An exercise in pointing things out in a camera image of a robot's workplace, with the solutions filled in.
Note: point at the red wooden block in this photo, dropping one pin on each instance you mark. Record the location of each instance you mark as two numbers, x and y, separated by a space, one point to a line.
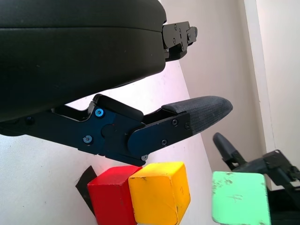
110 197

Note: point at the green wooden block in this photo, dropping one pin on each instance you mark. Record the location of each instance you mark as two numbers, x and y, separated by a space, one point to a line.
239 197

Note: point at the yellow wooden block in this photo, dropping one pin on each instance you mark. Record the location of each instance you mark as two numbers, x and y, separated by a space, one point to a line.
154 194

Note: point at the black tape strip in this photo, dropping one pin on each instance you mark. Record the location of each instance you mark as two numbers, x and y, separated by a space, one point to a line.
85 185

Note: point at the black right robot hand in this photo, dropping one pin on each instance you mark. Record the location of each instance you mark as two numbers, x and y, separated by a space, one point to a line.
283 201

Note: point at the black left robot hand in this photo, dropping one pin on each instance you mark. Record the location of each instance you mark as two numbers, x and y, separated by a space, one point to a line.
70 47

